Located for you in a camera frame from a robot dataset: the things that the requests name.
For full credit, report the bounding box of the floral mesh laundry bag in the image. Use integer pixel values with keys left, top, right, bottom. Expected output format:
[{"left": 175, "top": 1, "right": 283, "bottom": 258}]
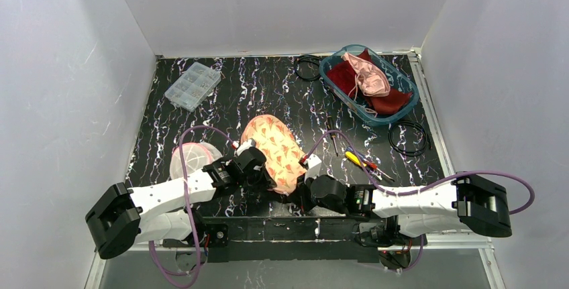
[{"left": 241, "top": 115, "right": 306, "bottom": 194}]

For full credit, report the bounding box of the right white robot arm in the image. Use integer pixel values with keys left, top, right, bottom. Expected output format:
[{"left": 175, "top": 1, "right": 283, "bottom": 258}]
[{"left": 287, "top": 164, "right": 512, "bottom": 238}]

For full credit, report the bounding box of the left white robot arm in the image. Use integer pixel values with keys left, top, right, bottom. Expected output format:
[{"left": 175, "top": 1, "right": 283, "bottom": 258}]
[{"left": 85, "top": 141, "right": 273, "bottom": 259}]

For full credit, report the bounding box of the white round mesh laundry bag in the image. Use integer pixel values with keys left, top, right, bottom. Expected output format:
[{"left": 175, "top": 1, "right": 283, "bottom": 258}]
[{"left": 169, "top": 142, "right": 222, "bottom": 180}]

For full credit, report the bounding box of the pink bra in basin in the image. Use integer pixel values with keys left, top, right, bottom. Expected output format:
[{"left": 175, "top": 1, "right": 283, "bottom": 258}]
[{"left": 342, "top": 52, "right": 391, "bottom": 97}]

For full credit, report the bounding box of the black yellow screwdriver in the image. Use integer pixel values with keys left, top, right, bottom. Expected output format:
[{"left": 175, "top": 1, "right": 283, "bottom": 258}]
[{"left": 326, "top": 116, "right": 339, "bottom": 156}]

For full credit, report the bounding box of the clear plastic compartment box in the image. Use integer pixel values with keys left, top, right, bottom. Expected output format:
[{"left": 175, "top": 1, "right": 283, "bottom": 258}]
[{"left": 165, "top": 62, "right": 221, "bottom": 112}]

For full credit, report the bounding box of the dark red cloth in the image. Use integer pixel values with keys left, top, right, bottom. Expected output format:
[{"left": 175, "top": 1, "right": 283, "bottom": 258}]
[{"left": 327, "top": 49, "right": 412, "bottom": 115}]

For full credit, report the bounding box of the teal plastic basin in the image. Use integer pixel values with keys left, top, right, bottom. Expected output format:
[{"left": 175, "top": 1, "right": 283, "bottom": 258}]
[{"left": 319, "top": 44, "right": 419, "bottom": 127}]

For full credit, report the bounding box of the yellow handled screwdriver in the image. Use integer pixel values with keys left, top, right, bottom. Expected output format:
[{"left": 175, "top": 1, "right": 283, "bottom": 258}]
[{"left": 344, "top": 151, "right": 377, "bottom": 172}]

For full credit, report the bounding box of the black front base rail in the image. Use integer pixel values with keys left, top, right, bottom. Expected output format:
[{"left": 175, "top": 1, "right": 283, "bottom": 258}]
[{"left": 95, "top": 213, "right": 427, "bottom": 264}]

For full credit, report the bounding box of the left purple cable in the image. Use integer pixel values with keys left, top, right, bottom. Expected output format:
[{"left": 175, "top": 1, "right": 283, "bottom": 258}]
[{"left": 147, "top": 125, "right": 239, "bottom": 289}]

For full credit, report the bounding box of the black cable coil right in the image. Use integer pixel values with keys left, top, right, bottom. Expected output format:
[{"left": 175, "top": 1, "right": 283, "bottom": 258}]
[{"left": 388, "top": 119, "right": 432, "bottom": 158}]

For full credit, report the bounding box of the black cable coil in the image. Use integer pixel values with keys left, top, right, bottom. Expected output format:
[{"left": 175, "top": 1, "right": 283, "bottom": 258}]
[
  {"left": 388, "top": 119, "right": 432, "bottom": 158},
  {"left": 295, "top": 54, "right": 323, "bottom": 82}
]

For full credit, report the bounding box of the black cable coil back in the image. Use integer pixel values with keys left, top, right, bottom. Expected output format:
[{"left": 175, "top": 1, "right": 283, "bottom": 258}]
[{"left": 295, "top": 54, "right": 323, "bottom": 82}]

